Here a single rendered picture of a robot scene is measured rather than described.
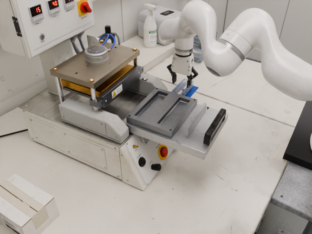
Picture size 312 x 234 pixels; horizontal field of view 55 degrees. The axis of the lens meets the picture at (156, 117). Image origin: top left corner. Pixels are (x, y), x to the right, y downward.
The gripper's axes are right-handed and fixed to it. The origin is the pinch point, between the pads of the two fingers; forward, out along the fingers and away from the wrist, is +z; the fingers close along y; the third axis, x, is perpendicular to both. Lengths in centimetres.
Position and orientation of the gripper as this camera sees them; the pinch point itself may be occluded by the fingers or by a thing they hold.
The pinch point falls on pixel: (181, 81)
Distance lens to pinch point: 147.4
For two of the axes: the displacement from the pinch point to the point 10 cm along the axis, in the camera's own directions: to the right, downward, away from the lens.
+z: 0.0, 7.9, 6.1
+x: -5.0, 5.3, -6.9
